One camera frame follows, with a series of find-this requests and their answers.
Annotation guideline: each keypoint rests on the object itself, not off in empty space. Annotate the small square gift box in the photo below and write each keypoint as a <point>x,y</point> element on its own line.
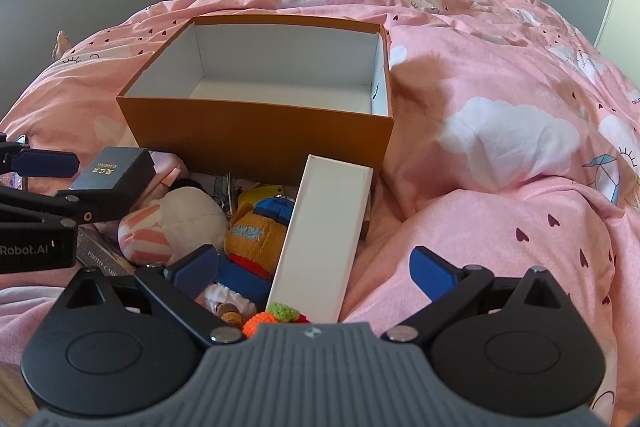
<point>110,172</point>

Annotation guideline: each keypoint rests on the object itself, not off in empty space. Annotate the white plush pink striped base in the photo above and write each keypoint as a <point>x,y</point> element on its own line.
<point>190,217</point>

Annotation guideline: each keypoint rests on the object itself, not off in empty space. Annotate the dark photo card box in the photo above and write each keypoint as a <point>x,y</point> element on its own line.
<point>100,257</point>

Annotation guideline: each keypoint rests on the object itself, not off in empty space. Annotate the orange crochet fruit toy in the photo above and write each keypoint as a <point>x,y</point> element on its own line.
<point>257,326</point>

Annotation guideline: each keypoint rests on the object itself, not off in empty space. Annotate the yellow small toy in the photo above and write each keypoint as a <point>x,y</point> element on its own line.
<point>260,194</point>

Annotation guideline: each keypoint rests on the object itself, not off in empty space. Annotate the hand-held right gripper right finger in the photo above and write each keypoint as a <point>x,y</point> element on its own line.
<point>431,273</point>

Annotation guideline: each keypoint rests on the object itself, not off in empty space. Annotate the orange tiger plush blue outfit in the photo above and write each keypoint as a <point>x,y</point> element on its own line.
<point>250,237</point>

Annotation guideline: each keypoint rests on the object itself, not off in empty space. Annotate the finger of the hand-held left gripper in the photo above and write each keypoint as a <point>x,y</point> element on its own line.
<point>45,164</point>
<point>85,204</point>

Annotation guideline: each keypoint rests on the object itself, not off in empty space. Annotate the orange cardboard box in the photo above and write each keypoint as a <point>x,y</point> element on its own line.
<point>250,142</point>

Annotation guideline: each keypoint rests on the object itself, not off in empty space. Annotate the pink fabric pouch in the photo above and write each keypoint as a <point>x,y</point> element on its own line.
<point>167,164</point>

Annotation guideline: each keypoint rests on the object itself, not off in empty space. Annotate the pink printed duvet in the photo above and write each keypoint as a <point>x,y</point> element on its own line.
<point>500,82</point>

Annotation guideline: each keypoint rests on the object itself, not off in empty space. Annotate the white long box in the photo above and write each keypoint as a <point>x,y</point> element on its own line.
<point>320,237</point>

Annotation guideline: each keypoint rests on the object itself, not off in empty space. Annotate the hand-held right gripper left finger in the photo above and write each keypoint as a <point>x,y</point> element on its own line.
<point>197,268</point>

